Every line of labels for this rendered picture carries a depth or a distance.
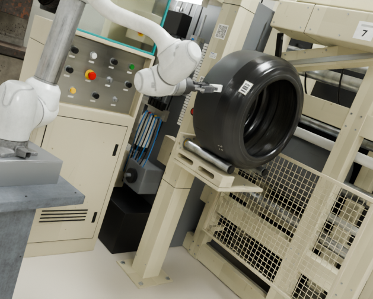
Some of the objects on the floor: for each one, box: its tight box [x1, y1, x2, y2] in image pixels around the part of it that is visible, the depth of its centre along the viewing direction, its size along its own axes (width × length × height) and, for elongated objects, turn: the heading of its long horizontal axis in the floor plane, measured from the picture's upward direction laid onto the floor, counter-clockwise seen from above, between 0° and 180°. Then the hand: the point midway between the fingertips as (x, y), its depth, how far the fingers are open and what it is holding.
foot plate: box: [116, 259, 173, 289], centre depth 240 cm, size 27×27×2 cm
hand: (215, 88), depth 170 cm, fingers closed
